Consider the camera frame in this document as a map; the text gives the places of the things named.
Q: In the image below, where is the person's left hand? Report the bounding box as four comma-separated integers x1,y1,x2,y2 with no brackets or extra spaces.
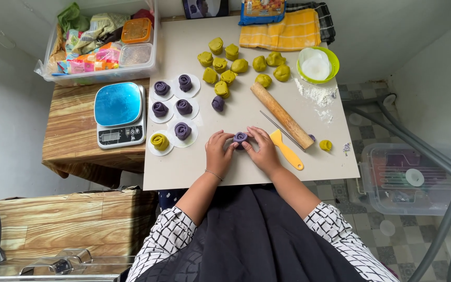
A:
205,130,240,178

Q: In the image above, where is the person's right hand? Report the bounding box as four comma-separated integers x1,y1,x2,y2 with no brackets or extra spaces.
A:
242,126,283,175

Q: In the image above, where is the purple dough rose bun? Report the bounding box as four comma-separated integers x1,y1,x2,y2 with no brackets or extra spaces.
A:
233,132,249,150

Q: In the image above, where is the yellow plastic scraper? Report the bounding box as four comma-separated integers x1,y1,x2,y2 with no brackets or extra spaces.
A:
269,129,305,171

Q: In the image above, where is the thin metal skewer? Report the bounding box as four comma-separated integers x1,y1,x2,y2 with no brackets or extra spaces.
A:
259,110,307,152

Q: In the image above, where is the set of white paper rounds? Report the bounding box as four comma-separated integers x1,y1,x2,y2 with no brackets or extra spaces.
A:
147,73,202,157

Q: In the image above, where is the group of purple dough roses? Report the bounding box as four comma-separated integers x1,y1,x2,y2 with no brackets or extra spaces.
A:
151,74,226,142

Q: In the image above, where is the wooden rolling pin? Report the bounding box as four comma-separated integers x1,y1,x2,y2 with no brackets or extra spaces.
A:
250,81,315,150

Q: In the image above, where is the green dough rose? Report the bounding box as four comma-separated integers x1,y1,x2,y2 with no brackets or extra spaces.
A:
150,133,170,152

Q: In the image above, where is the white flour pile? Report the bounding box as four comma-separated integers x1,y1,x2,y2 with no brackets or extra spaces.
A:
294,77,338,124

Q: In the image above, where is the black apron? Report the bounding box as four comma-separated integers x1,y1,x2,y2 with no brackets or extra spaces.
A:
135,184,368,282

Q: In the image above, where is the heap of green dough pieces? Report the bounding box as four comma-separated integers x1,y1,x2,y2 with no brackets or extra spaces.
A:
197,37,291,99

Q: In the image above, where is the black white checked shirt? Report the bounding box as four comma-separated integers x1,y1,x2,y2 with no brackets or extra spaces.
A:
125,201,401,282

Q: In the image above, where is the stack of white paper discs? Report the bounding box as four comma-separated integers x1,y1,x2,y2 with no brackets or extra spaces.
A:
299,47,332,81

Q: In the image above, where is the blue digital kitchen scale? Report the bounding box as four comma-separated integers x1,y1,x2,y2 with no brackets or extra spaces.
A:
93,81,148,150

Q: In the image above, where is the green plastic bowl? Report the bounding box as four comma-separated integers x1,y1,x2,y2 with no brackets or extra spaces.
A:
296,46,340,85

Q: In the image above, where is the yellow striped cloth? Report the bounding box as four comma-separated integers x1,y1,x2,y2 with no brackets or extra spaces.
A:
239,8,322,52

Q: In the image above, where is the blue and orange packet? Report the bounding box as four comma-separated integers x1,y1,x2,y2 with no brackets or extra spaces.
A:
238,0,287,26

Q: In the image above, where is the small wooden table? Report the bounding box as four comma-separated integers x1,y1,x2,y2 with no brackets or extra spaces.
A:
41,78,151,189

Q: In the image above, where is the black checked cloth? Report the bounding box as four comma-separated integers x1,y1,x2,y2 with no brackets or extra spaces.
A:
285,2,336,45

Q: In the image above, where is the dark printed box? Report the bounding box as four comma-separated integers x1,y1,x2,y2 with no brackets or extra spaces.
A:
181,0,230,20

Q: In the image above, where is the clear lidded floor container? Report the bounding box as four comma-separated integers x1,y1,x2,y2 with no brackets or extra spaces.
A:
358,143,451,217

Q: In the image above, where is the clear storage box with packets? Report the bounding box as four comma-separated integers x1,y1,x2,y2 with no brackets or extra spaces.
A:
33,0,160,87

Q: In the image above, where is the wood pattern cabinet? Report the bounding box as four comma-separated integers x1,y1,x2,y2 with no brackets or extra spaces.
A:
0,187,158,268

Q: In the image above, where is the thin beaded bracelet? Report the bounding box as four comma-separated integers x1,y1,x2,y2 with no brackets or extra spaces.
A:
204,169,224,182

